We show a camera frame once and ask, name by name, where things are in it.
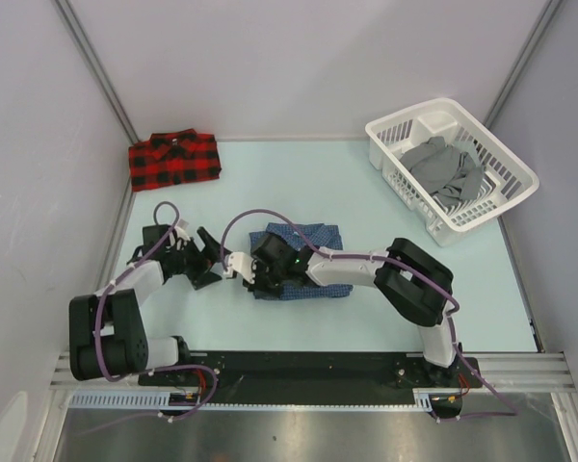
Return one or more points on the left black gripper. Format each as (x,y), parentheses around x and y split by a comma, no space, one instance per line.
(202,265)

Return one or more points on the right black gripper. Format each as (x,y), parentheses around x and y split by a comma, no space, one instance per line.
(258,286)

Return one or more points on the blue checked shirt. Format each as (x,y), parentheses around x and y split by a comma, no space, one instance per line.
(319,234)

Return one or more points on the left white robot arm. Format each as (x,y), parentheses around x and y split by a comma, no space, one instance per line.
(106,331)

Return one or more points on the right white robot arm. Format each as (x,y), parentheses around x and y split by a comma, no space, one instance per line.
(416,285)

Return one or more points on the red black plaid shirt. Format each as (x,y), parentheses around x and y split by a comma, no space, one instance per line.
(170,159)

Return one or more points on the white plastic basket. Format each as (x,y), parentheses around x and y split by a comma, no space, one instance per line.
(508,180)

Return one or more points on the grey shirt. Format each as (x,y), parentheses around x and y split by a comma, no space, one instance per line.
(449,172)

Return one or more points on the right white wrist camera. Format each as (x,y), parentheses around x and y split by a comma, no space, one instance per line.
(239,263)

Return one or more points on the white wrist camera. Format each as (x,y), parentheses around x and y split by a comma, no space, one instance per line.
(239,263)
(179,236)

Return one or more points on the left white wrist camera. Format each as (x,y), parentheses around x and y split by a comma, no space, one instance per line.
(179,236)

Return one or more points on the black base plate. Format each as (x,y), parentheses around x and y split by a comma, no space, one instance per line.
(328,378)

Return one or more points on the white slotted cable duct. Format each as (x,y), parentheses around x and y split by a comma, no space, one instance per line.
(170,401)

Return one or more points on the aluminium rail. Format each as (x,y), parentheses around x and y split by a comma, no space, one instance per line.
(507,372)

